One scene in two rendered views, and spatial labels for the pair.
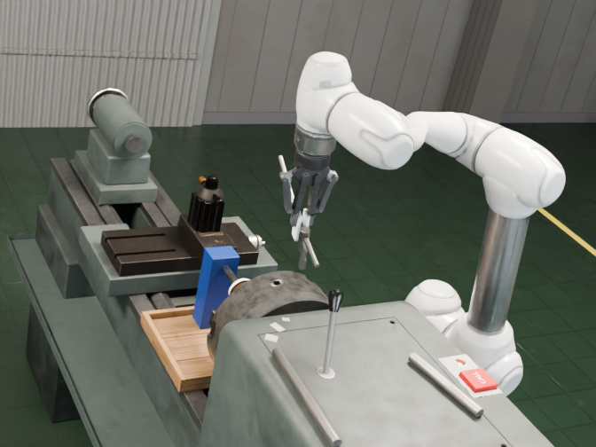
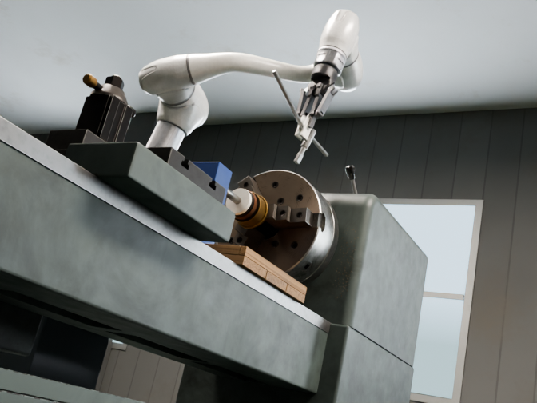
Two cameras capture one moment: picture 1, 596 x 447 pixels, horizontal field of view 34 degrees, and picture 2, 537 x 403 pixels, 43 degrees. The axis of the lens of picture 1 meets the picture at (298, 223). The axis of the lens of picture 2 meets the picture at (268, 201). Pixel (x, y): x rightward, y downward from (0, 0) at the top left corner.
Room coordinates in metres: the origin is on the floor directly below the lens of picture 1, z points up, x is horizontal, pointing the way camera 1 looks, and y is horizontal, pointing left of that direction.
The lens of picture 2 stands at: (2.73, 1.59, 0.55)
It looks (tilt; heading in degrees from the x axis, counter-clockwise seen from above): 19 degrees up; 245
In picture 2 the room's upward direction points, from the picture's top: 13 degrees clockwise
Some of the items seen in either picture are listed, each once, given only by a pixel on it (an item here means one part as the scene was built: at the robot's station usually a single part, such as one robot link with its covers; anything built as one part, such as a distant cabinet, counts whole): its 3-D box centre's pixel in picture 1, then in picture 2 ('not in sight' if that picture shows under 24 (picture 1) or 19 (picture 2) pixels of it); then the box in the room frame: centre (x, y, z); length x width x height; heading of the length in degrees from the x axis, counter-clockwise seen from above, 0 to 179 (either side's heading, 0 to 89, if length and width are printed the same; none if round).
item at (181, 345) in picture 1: (223, 341); (210, 271); (2.15, 0.13, 0.88); 0.36 x 0.30 x 0.04; 123
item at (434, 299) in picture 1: (430, 318); not in sight; (2.37, -0.43, 0.97); 0.18 x 0.16 x 0.22; 46
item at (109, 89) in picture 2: (210, 191); (110, 97); (2.52, 0.27, 1.13); 0.08 x 0.08 x 0.03
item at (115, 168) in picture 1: (118, 145); not in sight; (2.95, 0.65, 1.01); 0.30 x 0.20 x 0.29; 33
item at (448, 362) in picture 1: (466, 385); not in sight; (1.71, -0.42, 1.23); 0.13 x 0.08 x 0.06; 33
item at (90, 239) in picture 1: (178, 254); (74, 194); (2.53, 0.33, 0.89); 0.53 x 0.30 x 0.06; 123
